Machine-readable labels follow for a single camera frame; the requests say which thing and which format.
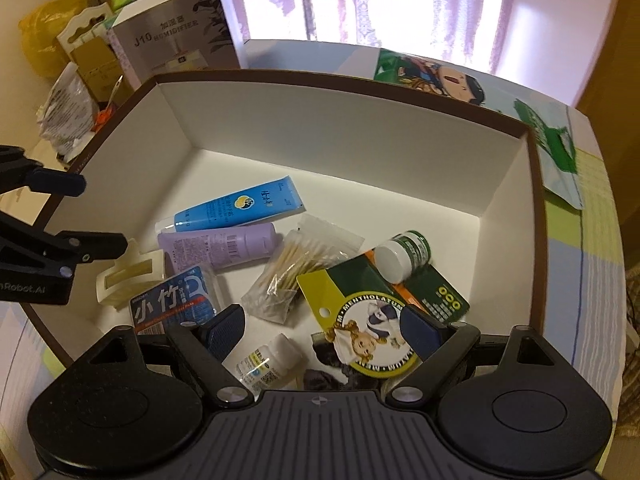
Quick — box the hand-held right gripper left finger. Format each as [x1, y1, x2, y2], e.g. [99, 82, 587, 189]
[75, 305, 252, 409]

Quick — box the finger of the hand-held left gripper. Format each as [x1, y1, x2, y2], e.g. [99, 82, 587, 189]
[0, 219, 129, 282]
[0, 145, 87, 197]

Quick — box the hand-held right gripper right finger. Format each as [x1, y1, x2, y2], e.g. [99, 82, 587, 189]
[384, 305, 552, 407]

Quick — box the cream hair claw clip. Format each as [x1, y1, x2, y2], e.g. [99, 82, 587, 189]
[95, 238, 167, 312]

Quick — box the white pill bottle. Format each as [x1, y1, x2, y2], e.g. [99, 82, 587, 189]
[222, 333, 304, 392]

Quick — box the blue floss pick package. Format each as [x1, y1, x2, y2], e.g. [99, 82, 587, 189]
[129, 265, 222, 334]

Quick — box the green yellow card package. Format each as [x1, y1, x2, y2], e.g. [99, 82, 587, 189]
[296, 249, 472, 377]

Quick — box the green jar with white lid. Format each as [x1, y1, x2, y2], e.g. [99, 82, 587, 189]
[373, 229, 433, 284]

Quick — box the purple bottle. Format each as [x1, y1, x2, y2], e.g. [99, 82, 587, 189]
[157, 223, 278, 272]

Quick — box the bag of cotton swabs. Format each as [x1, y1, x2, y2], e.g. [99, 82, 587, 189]
[241, 213, 366, 324]

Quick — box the dark hair scrunchie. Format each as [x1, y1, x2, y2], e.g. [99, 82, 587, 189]
[302, 332, 382, 392]

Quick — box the blue tube with white cap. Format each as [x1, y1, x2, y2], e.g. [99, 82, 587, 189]
[155, 175, 306, 234]

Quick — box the brown box with white inside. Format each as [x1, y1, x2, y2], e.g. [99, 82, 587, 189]
[20, 72, 545, 378]

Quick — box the clear plastic bag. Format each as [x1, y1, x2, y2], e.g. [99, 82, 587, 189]
[37, 62, 102, 164]

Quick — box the cardboard box with white card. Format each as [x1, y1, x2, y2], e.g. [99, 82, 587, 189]
[56, 2, 132, 107]

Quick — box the yellow plastic bag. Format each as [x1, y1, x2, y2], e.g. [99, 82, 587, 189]
[18, 0, 89, 79]

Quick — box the grey humidifier box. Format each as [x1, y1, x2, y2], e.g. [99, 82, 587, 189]
[110, 0, 242, 92]

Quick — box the green white pouch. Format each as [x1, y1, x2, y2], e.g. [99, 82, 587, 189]
[513, 99, 587, 212]

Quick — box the cartoon print packet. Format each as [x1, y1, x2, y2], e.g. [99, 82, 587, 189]
[374, 47, 489, 109]

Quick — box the pink curtain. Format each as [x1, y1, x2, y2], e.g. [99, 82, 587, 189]
[199, 0, 623, 107]

